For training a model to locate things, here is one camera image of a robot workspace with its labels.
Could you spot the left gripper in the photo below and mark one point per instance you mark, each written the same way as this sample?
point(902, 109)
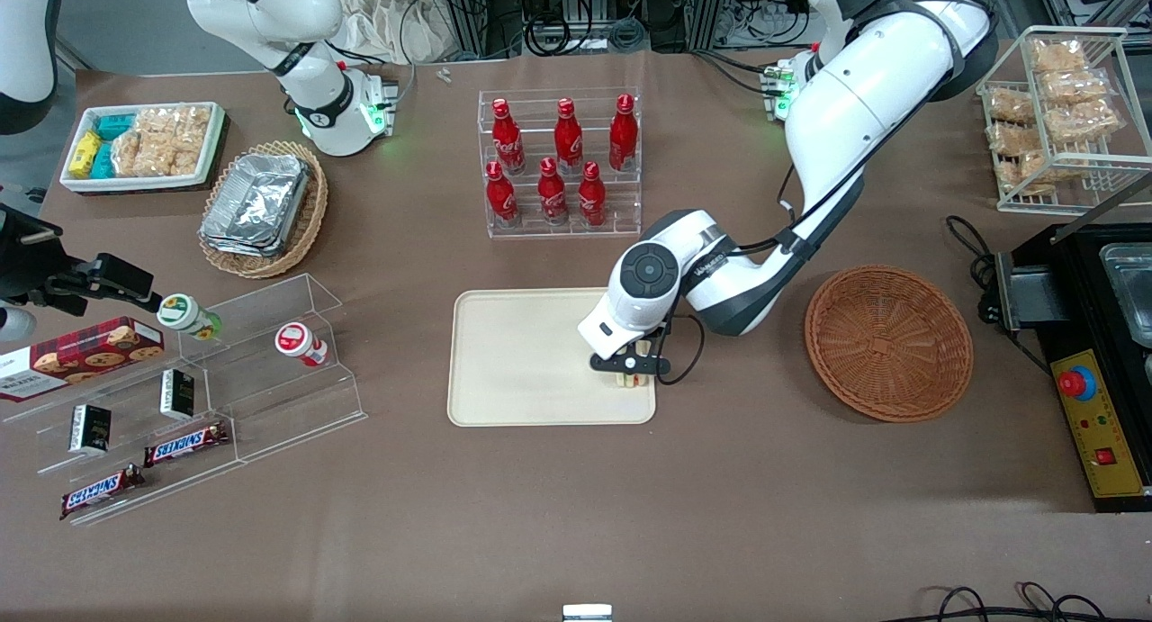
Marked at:
point(658, 334)

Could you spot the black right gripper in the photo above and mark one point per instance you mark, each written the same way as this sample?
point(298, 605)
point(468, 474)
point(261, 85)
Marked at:
point(29, 264)

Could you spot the triangle sandwich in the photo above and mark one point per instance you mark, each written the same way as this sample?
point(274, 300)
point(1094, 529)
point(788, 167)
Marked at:
point(632, 380)

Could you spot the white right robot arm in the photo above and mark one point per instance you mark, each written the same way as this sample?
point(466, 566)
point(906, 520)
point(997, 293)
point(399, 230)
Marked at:
point(317, 109)

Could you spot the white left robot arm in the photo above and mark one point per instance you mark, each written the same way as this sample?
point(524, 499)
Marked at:
point(855, 100)

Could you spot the beige plastic tray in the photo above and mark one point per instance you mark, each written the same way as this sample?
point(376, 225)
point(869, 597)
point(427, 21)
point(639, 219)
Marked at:
point(522, 356)

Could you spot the aluminium foil tray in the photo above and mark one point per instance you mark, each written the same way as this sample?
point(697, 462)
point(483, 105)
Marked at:
point(247, 249)
point(256, 199)

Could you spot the oval light wicker basket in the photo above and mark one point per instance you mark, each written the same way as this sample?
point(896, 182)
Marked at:
point(313, 217)

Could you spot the round brown wicker basket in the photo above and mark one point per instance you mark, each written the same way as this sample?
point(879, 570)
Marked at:
point(886, 343)

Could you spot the red cookie box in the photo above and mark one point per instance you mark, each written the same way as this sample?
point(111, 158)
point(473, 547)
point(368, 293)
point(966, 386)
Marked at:
point(81, 356)

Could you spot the green lid yogurt bottle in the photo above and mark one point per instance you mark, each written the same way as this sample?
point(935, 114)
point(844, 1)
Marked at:
point(184, 314)

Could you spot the white rectangular snack bin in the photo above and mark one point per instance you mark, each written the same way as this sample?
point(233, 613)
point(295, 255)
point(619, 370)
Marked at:
point(144, 184)

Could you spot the teal snack packet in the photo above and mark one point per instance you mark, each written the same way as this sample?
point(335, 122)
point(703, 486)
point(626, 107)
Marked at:
point(115, 125)
point(103, 161)

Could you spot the yellow snack packet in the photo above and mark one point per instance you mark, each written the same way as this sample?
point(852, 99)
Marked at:
point(85, 154)

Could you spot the small black box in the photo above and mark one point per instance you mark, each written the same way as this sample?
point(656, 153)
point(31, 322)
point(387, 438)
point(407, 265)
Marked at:
point(90, 428)
point(177, 394)

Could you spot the clear rice cracker packet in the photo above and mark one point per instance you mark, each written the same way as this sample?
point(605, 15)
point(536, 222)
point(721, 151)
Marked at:
point(155, 121)
point(144, 156)
point(193, 140)

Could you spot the clear acrylic bottle rack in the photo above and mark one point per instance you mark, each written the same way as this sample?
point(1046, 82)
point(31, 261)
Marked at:
point(630, 217)

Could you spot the red cola bottle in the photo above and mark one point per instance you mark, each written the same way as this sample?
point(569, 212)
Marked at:
point(623, 136)
point(591, 199)
point(553, 197)
point(508, 140)
point(567, 140)
point(500, 199)

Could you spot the snickers chocolate bar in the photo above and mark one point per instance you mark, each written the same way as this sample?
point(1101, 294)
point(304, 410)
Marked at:
point(184, 444)
point(99, 491)

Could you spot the clear acrylic stepped shelf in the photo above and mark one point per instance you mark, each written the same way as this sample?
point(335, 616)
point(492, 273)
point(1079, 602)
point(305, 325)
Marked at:
point(270, 397)

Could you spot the red lid yogurt bottle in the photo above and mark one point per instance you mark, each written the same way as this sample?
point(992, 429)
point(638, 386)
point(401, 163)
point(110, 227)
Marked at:
point(300, 343)

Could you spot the small white clip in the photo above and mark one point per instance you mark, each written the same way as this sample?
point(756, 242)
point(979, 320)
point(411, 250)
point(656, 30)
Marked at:
point(444, 75)

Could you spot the white cloth bag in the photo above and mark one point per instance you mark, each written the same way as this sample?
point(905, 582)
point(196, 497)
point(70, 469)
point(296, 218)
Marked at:
point(382, 23)

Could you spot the clear fried snack packet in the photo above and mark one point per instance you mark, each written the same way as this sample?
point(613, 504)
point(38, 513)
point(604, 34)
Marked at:
point(1012, 139)
point(1010, 105)
point(1075, 88)
point(1084, 122)
point(1026, 176)
point(1057, 55)

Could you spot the red emergency stop button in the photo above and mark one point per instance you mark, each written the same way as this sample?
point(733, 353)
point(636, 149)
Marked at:
point(1075, 383)

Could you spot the black metal appliance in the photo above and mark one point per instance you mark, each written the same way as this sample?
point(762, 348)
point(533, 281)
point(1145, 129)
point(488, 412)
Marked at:
point(1071, 280)

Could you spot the yellow control panel box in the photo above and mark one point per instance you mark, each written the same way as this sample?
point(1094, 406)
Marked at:
point(1107, 433)

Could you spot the steel pan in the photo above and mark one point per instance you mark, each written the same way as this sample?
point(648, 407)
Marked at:
point(1129, 289)

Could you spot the silver metal bracket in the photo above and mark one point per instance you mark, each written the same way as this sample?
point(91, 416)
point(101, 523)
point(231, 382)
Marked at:
point(587, 613)

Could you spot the aluminium frame rack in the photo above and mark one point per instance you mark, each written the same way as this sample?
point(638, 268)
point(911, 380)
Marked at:
point(576, 10)

